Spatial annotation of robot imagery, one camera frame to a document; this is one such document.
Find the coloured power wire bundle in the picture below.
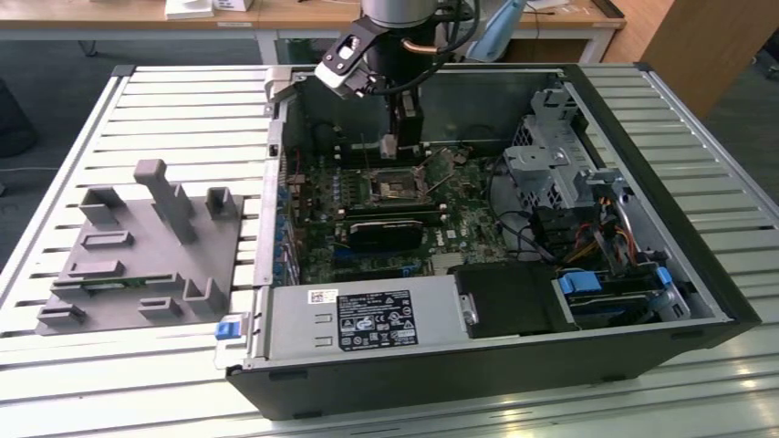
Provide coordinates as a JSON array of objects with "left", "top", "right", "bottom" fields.
[{"left": 558, "top": 193, "right": 641, "bottom": 268}]

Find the green RAM stick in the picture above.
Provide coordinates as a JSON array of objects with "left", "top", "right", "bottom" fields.
[{"left": 80, "top": 277, "right": 150, "bottom": 290}]

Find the black open PC case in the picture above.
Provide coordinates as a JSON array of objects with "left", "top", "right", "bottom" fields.
[{"left": 216, "top": 61, "right": 761, "bottom": 421}]

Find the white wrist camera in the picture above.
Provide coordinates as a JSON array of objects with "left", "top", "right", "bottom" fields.
[{"left": 313, "top": 31, "right": 380, "bottom": 100}]

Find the silver chipset heat sink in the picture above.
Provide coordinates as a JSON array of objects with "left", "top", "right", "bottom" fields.
[{"left": 429, "top": 254, "right": 466, "bottom": 276}]

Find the blue disk carrier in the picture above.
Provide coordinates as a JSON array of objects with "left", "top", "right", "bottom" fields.
[{"left": 553, "top": 267, "right": 656, "bottom": 330}]

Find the grey flat ribbon cable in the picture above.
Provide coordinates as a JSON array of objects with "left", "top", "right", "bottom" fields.
[{"left": 590, "top": 221, "right": 629, "bottom": 277}]

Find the CPU socket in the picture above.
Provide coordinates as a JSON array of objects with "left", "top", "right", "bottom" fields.
[{"left": 361, "top": 166, "right": 432, "bottom": 204}]

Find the green motherboard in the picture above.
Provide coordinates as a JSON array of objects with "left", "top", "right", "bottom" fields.
[{"left": 282, "top": 144, "right": 508, "bottom": 287}]

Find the grey parts rack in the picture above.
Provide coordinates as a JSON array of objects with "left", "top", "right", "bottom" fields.
[{"left": 34, "top": 158, "right": 245, "bottom": 338}]

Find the wooden cabinet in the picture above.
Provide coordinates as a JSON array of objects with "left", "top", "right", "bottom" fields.
[{"left": 632, "top": 0, "right": 779, "bottom": 120}]

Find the black cable bundle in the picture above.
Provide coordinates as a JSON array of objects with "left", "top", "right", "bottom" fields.
[{"left": 493, "top": 211, "right": 562, "bottom": 266}]

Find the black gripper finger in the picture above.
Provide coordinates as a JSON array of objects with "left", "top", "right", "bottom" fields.
[{"left": 388, "top": 90, "right": 424, "bottom": 154}]

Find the wooden desk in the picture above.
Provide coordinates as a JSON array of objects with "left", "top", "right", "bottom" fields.
[{"left": 0, "top": 0, "right": 628, "bottom": 65}]

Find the metal drive cage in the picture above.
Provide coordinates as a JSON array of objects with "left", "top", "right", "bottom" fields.
[{"left": 501, "top": 89, "right": 633, "bottom": 215}]

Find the black plastic shroud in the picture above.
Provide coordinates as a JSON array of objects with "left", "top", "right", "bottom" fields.
[{"left": 449, "top": 263, "right": 577, "bottom": 339}]

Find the silver power supply unit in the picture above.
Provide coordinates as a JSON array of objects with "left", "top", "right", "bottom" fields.
[{"left": 265, "top": 285, "right": 470, "bottom": 362}]

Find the black graphics card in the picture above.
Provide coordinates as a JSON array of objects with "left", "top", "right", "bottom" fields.
[{"left": 342, "top": 218, "right": 425, "bottom": 255}]

